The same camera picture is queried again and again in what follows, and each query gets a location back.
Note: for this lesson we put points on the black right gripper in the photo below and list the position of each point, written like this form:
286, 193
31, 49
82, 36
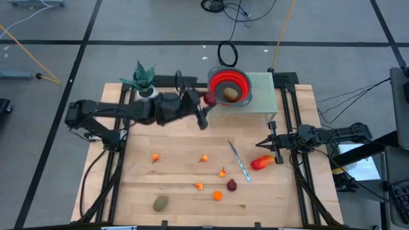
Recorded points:
298, 139

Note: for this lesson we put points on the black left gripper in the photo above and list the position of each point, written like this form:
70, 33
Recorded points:
174, 108

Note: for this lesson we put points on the dark red pomegranate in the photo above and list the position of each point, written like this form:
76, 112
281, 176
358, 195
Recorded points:
232, 185
210, 99

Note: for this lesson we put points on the red orange mango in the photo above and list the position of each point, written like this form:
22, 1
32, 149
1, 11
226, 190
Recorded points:
262, 162

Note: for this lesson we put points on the red collapsible colander grey rim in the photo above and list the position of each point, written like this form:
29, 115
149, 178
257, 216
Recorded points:
223, 78

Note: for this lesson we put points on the small orange-yellow peach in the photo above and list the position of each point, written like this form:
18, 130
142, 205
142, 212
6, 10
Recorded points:
204, 158
155, 157
222, 173

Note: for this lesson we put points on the yellow-red pear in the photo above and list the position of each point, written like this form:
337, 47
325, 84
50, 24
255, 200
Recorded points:
199, 186

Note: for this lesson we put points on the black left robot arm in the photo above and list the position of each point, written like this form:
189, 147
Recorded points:
108, 110

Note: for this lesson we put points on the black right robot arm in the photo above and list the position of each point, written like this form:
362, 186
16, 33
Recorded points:
348, 132

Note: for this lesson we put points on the orange fruit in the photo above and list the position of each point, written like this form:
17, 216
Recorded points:
217, 195

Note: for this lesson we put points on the green perforated metal shelf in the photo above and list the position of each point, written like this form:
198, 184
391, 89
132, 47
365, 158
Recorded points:
263, 96

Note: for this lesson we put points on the snake plant in white pot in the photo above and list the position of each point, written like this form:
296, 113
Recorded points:
142, 78

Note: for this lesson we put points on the black box with yellow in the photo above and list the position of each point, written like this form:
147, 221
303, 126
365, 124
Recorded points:
343, 183

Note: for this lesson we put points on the black desk beam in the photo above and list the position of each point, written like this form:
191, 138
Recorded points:
364, 150

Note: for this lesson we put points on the white floor sheet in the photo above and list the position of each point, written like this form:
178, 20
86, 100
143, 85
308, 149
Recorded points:
364, 169

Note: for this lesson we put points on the grey desk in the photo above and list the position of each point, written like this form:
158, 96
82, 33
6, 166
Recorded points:
394, 163

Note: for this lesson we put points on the black keyboard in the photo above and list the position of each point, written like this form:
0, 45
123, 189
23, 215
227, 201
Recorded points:
402, 196

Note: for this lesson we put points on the grey metal floor foot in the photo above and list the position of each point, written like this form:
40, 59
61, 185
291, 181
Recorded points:
35, 3
16, 75

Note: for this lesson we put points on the black aluminium table frame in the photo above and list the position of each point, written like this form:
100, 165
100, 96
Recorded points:
163, 80

